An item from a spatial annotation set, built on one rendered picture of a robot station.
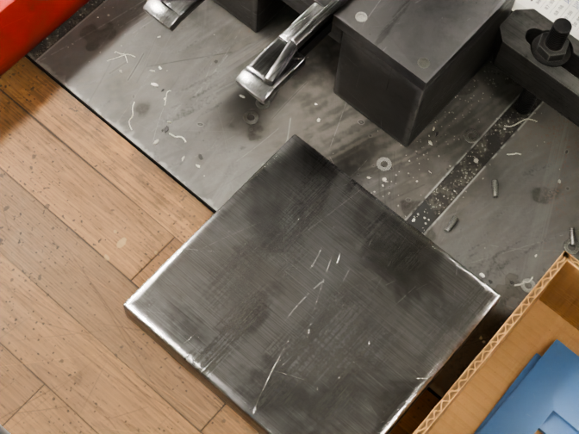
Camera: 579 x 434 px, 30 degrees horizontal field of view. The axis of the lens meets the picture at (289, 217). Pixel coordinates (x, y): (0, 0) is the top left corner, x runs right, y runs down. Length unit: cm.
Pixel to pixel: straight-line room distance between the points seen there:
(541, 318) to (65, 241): 31
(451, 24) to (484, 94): 9
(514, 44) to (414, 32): 7
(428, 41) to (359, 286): 16
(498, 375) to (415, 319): 6
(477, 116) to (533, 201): 7
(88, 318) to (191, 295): 7
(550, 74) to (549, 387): 19
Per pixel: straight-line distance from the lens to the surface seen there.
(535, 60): 70
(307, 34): 66
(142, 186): 71
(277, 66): 65
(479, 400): 67
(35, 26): 76
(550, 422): 68
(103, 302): 69
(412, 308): 67
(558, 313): 70
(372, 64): 69
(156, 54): 76
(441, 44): 68
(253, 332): 65
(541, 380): 68
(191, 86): 75
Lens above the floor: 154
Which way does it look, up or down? 66 degrees down
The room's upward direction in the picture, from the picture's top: 6 degrees clockwise
